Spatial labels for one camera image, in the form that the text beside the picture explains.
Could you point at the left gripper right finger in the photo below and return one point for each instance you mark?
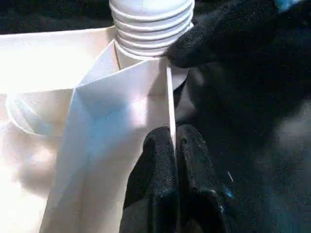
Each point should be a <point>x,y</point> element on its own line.
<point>197,184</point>

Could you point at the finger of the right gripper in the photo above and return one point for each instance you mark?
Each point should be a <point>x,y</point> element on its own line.
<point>218,34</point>

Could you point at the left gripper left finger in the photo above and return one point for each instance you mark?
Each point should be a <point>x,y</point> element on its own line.
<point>153,184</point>

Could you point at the white plastic table leg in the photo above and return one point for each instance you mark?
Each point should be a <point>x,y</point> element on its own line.
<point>150,24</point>

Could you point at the white plastic table top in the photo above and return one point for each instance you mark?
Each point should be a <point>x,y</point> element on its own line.
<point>97,121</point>

